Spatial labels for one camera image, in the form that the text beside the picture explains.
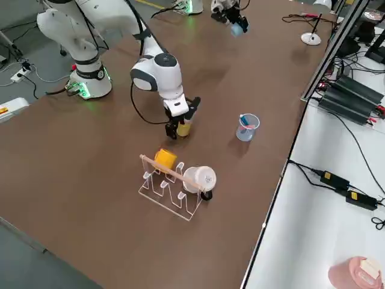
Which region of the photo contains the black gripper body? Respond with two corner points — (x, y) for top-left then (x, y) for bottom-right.
(164, 96), (202, 127)
(210, 5), (242, 25)

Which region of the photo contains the yellow plastic cup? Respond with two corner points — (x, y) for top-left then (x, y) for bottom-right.
(176, 119), (193, 138)

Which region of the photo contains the blue plastic cup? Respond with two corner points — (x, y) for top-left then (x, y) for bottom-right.
(230, 23), (245, 38)

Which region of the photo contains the clear measuring cup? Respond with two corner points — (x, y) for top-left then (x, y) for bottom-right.
(235, 113), (260, 142)

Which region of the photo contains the orange-yellow mug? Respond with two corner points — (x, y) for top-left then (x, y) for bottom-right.
(153, 148), (177, 175)

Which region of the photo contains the clear rack with wooden rod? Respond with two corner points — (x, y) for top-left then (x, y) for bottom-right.
(138, 154), (205, 222)

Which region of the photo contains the white mug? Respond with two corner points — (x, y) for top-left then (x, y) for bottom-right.
(182, 164), (217, 202)

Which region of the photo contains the white desk lamp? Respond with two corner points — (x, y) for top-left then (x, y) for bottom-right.
(301, 0), (333, 46)

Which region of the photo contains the black power supply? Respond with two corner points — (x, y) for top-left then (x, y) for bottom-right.
(318, 90), (378, 126)
(334, 75), (385, 106)

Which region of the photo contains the black stand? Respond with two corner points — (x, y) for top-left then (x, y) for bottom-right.
(363, 25), (385, 64)

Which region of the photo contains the black power adapter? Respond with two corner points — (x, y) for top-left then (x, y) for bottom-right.
(345, 190), (378, 211)
(319, 170), (351, 190)

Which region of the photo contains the white control box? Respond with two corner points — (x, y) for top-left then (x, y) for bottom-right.
(0, 97), (30, 125)

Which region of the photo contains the white power strip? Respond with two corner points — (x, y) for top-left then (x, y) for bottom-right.
(11, 67), (32, 82)

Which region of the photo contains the pink round object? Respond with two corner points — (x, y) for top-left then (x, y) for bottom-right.
(327, 255), (385, 289)

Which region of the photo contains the white block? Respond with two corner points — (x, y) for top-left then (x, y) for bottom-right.
(359, 258), (382, 279)

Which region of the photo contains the black lamp cable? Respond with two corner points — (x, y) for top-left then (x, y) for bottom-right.
(282, 12), (336, 25)

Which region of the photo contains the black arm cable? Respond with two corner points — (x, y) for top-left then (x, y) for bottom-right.
(84, 0), (173, 125)

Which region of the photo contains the aluminium frame post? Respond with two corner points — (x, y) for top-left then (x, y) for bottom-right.
(300, 0), (371, 102)

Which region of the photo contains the black base cable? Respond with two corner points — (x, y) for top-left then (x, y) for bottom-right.
(45, 85), (79, 98)

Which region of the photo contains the black adapter cable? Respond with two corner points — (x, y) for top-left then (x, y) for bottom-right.
(287, 160), (324, 181)

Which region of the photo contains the long black cable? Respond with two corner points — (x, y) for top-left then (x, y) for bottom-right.
(329, 111), (385, 196)

